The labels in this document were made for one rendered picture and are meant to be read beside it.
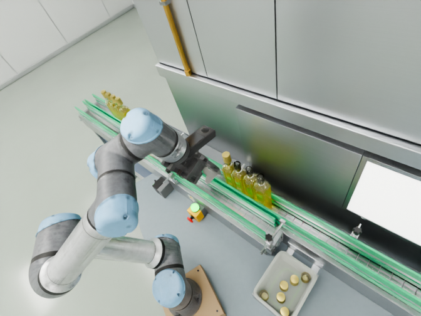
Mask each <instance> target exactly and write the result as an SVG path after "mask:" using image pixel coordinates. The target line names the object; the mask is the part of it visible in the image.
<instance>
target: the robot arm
mask: <svg viewBox="0 0 421 316"><path fill-rule="evenodd" d="M120 132H121V133H119V134H118V135H117V136H115V137H114V138H112V139H111V140H109V141H108V142H107V143H105V144H104V145H101V146H99V147H98V148H97V149H96V151H94V152H93V153H92V154H91V155H90V156H89V157H88V160H87V166H88V167H89V168H90V169H89V171H90V173H91V174H92V175H93V176H94V177H95V178H96V179H97V189H96V198H95V200H94V202H93V203H92V205H91V206H90V207H89V209H88V210H87V212H86V213H85V215H84V216H83V217H82V218H81V216H80V215H78V214H75V213H58V214H54V215H51V216H49V217H47V218H45V219H44V220H42V222H41V223H40V225H39V228H38V232H37V233H36V241H35V244H34V250H33V255H32V259H31V264H30V266H29V273H28V276H29V283H30V285H31V288H32V289H33V291H34V292H35V293H36V294H38V295H39V296H40V297H43V298H58V297H62V296H63V295H66V294H67V293H68V292H70V291H71V290H72V289H73V288H74V287H75V286H76V285H77V283H78V282H79V281H80V278H81V275H82V271H83V270H84V269H85V268H86V267H87V266H88V265H89V264H90V263H91V261H92V260H93V259H99V260H111V261H123V262H130V263H142V264H144V265H145V266H146V267H147V268H149V269H154V272H155V280H154V281H153V284H152V293H153V296H154V298H155V299H156V301H157V302H158V303H159V304H160V305H161V306H163V307H166V308H168V309H169V311H170V313H171V314H172V315H174V316H193V315H194V314H195V313H196V312H197V311H198V309H199V308H200V305H201V303H202V291H201V289H200V286H199V285H198V284H197V283H196V282H195V281H194V280H192V279H190V278H186V277H185V270H184V264H183V260H182V254H181V250H180V244H179V240H178V239H177V237H176V236H174V235H172V234H159V235H157V236H155V237H154V238H152V239H150V240H143V239H139V238H132V237H128V236H125V235H126V234H127V233H131V232H132V231H133V230H135V228H136V227H137V225H138V212H139V206H138V202H137V189H136V180H135V164H136V163H138V162H140V161H141V160H142V159H144V158H145V157H146V156H148V155H149V154H153V155H155V156H157V157H159V158H160V159H162V160H163V161H162V162H161V165H163V166H164V167H166V168H167V169H168V170H170V171H172V172H175V173H176V174H177V175H178V176H179V177H180V178H182V179H185V180H188V181H189V182H191V183H193V184H197V182H198V180H199V179H200V177H201V176H202V175H203V173H204V174H205V175H206V178H205V183H206V184H209V183H210V182H211V181H212V180H213V179H214V178H215V177H216V175H221V170H220V169H219V168H218V167H217V166H216V165H215V164H214V163H212V162H211V161H209V159H208V158H207V157H206V156H205V155H203V154H201V153H200V152H199V150H200V149H201V148H202V147H203V146H205V145H206V144H207V143H208V142H210V141H211V140H212V139H213V138H214V137H215V136H216V131H215V130H214V129H212V128H210V127H208V126H205V125H203V126H202V127H200V128H199V129H197V130H196V131H195V132H194V133H192V134H191V135H189V136H188V137H187V138H186V139H185V138H183V137H182V136H181V135H180V134H179V133H177V132H176V131H175V130H174V129H172V128H171V127H170V126H168V125H167V124H166V123H165V122H164V121H162V119H161V118H160V117H159V116H157V115H155V114H153V113H152V112H150V111H148V110H147V109H145V108H141V107H139V108H134V109H132V110H131V111H129V112H128V113H127V116H126V117H125V118H123V119H122V122H121V124H120ZM208 168H209V169H208ZM202 170H203V173H202Z"/></svg>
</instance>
